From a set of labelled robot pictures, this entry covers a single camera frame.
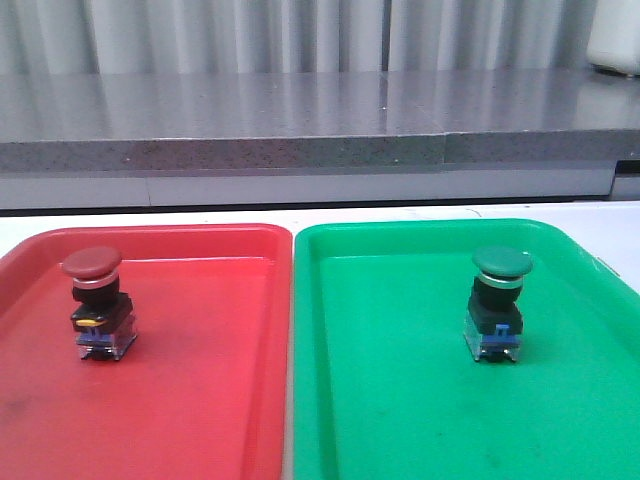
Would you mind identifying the green mushroom push button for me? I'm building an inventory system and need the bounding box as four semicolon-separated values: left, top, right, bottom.
464;245;533;362

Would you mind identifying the red mushroom push button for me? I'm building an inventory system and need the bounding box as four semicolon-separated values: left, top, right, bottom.
61;246;137;361

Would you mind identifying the green plastic tray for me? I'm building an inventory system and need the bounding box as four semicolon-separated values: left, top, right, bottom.
294;219;639;479

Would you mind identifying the grey speckled stone counter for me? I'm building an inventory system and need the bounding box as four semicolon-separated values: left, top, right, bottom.
1;69;639;211

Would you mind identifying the red plastic tray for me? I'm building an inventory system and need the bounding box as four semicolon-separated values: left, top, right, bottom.
1;224;292;479

